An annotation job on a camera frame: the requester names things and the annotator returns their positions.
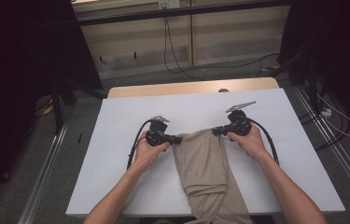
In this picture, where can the black curtain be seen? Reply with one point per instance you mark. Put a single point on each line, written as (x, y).
(343, 46)
(14, 62)

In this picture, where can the light wooden cabinet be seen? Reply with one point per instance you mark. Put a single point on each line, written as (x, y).
(231, 37)

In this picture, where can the black horizontal beam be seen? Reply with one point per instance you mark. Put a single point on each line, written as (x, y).
(175, 12)

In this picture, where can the black metal stand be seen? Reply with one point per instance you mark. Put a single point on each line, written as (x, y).
(58, 118)
(312, 87)

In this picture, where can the aluminium floor rail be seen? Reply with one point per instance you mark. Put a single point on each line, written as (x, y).
(43, 177)
(347, 165)

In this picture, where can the small black floor object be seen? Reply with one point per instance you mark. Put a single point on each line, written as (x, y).
(79, 137)

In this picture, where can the beige pants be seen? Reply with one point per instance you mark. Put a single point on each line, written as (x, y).
(207, 168)

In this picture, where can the yellow floor tape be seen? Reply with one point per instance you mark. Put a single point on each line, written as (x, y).
(48, 109)
(270, 67)

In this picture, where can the person's left hand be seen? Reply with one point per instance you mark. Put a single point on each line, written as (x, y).
(147, 154)

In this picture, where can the white wall socket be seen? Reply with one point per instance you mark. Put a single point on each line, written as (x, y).
(169, 3)

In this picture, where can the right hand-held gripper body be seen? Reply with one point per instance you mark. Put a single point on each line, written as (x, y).
(239, 123)

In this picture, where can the person's right hand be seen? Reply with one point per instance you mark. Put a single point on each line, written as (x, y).
(252, 144)

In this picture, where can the white table board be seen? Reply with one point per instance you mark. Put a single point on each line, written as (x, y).
(126, 118)

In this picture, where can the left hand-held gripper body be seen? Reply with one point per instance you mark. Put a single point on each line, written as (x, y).
(158, 130)

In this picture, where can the white power adapter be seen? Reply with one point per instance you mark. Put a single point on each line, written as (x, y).
(326, 112)

